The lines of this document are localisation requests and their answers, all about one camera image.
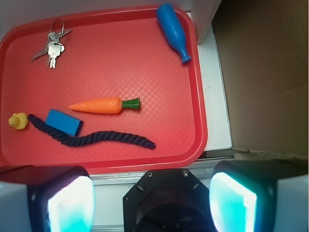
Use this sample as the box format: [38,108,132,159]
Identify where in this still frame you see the dark blue braided rope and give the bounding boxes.
[27,113,156,150]

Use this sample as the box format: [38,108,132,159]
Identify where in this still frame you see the yellow rubber duck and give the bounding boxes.
[8,112,28,130]

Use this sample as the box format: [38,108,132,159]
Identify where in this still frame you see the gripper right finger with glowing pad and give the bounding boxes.
[209,159,309,232]

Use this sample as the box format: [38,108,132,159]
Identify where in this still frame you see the orange toy carrot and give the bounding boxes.
[69,97,140,114]

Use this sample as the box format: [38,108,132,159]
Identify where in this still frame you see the red plastic tray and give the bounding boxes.
[0,6,208,174]

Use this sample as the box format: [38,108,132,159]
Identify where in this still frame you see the silver key bunch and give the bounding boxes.
[30,18,72,69]

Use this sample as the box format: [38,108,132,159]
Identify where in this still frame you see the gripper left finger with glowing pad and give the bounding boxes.
[0,165,96,232]

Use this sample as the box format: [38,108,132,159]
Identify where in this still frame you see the blue rectangular block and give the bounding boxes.
[45,109,83,136]

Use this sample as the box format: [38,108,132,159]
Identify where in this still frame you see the brown cardboard box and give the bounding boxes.
[212,0,309,157]

